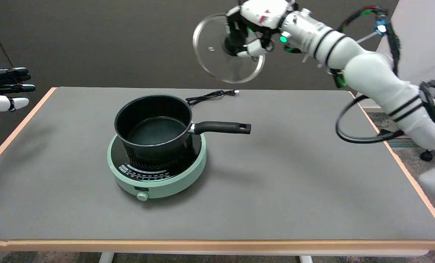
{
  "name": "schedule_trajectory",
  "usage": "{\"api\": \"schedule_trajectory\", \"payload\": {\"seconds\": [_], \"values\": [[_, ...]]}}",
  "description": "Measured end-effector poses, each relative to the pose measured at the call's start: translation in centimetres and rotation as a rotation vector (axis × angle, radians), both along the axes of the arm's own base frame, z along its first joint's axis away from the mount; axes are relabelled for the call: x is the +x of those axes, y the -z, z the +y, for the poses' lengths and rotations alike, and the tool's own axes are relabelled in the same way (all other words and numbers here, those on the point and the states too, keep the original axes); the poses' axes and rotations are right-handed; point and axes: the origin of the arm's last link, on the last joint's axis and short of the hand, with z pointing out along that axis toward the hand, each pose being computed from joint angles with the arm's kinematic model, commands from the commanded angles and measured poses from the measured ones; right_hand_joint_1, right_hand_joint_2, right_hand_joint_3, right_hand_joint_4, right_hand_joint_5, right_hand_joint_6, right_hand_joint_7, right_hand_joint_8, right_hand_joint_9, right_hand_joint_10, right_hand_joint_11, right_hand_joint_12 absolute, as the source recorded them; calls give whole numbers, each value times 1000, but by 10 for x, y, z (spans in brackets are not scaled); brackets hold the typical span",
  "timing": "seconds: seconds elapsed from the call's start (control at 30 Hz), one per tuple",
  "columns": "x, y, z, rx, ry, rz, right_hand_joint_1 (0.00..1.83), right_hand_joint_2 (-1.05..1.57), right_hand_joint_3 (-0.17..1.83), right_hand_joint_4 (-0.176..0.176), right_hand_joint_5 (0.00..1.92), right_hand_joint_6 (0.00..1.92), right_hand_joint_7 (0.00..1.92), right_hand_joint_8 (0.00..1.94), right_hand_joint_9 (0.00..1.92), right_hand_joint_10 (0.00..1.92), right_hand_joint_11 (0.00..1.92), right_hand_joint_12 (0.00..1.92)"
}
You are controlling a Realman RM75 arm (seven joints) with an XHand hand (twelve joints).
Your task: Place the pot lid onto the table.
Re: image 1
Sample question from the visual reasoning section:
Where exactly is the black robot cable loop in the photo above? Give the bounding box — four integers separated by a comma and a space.
335, 5, 435, 144

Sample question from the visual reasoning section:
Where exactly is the glass pot lid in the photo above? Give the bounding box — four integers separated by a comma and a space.
193, 14, 266, 84

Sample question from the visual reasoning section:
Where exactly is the black power cord with plug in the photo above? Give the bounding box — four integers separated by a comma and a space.
186, 89, 239, 107

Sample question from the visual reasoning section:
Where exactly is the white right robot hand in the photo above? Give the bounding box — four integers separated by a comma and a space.
225, 0, 299, 58

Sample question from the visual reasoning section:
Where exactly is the black saucepan with handle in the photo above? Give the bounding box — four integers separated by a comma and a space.
114, 94, 251, 164

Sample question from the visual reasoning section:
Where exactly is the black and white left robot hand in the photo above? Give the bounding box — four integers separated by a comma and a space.
0, 68, 36, 113

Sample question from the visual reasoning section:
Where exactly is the green induction cooker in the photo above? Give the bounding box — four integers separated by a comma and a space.
107, 133, 207, 202

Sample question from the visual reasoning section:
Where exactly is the grey table mat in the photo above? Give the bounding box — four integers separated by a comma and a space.
0, 87, 435, 241

